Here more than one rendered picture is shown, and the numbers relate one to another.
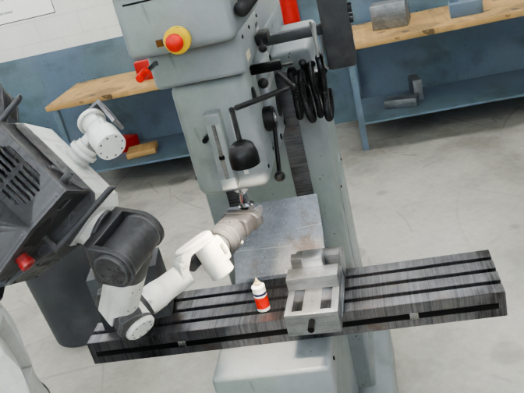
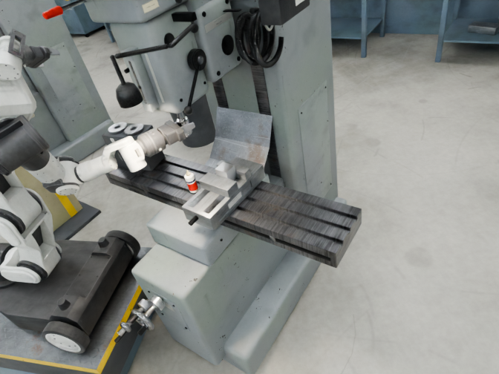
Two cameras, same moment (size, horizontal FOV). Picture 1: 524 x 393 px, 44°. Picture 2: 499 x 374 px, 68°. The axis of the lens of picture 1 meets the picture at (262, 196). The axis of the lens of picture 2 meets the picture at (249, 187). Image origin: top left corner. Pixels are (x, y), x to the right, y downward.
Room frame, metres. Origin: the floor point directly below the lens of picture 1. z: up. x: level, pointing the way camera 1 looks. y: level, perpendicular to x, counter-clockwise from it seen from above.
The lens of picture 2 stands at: (0.69, -0.77, 1.89)
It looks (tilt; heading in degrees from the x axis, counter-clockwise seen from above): 39 degrees down; 30
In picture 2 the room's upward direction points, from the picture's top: 13 degrees counter-clockwise
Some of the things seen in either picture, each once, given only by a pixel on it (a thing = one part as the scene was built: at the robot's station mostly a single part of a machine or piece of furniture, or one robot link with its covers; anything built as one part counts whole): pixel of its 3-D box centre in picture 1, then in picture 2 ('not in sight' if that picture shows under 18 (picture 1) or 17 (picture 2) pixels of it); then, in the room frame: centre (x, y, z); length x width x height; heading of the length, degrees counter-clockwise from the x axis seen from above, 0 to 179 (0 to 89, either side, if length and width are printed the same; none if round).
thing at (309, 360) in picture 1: (281, 335); (212, 207); (1.72, 0.05, 0.76); 0.50 x 0.35 x 0.12; 168
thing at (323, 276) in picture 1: (313, 277); (218, 184); (1.63, -0.09, 0.99); 0.15 x 0.06 x 0.04; 76
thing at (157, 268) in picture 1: (131, 286); (134, 145); (1.83, 0.47, 1.00); 0.22 x 0.12 x 0.20; 88
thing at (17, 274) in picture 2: not in sight; (32, 260); (1.28, 0.85, 0.68); 0.21 x 0.20 x 0.13; 99
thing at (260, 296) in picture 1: (260, 293); (190, 180); (1.67, 0.08, 0.96); 0.04 x 0.04 x 0.11
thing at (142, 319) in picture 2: not in sight; (148, 312); (1.23, 0.15, 0.60); 0.16 x 0.12 x 0.12; 168
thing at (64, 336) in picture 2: not in sight; (66, 338); (1.06, 0.54, 0.50); 0.20 x 0.05 x 0.20; 99
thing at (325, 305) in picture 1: (316, 282); (224, 187); (1.66, -0.09, 0.96); 0.35 x 0.15 x 0.11; 166
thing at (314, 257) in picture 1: (313, 262); (226, 173); (1.68, -0.10, 1.01); 0.06 x 0.05 x 0.06; 76
